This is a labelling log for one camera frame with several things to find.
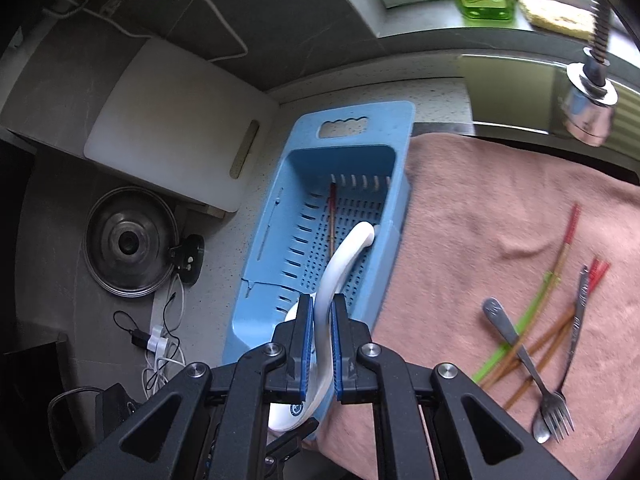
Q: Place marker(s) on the blue plastic drain basket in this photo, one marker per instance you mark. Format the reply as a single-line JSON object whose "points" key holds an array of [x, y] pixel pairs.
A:
{"points": [[300, 170]]}

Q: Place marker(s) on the pink towel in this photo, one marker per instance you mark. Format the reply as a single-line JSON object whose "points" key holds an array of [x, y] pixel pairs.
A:
{"points": [[475, 210]]}

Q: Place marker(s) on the white cutting board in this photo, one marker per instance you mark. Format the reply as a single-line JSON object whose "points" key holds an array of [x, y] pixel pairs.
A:
{"points": [[165, 120]]}

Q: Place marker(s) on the black round device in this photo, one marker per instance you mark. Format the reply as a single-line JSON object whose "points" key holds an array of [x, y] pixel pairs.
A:
{"points": [[192, 250]]}

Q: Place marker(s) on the yellow sponge cloth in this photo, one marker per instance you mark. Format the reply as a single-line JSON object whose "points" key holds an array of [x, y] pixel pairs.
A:
{"points": [[550, 17]]}

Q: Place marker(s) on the flexible faucet sprayer head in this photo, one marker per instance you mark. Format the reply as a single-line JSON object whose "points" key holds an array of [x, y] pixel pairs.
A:
{"points": [[587, 110]]}

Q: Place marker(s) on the glass pot lid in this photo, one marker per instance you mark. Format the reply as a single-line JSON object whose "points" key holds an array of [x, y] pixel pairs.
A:
{"points": [[127, 242]]}

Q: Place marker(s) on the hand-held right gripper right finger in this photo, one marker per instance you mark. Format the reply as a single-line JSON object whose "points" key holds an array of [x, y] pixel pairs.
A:
{"points": [[337, 345]]}

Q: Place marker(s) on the engraved metal spoon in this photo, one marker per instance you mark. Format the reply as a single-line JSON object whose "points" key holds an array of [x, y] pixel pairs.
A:
{"points": [[577, 320]]}

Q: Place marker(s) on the green plastic spoon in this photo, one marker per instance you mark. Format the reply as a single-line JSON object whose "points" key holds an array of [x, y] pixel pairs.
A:
{"points": [[537, 300]]}

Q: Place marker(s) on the steel sink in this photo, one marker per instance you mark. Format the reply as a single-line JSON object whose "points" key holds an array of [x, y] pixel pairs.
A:
{"points": [[520, 90]]}

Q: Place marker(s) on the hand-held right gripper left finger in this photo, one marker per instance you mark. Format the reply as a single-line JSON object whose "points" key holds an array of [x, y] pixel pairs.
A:
{"points": [[305, 345]]}

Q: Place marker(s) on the red-tipped wooden chopstick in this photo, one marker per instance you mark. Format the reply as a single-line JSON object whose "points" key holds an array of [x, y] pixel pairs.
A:
{"points": [[332, 210], [602, 274], [571, 225], [592, 275]]}

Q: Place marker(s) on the metal fork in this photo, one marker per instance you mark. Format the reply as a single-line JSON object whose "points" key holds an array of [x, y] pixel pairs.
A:
{"points": [[495, 312]]}

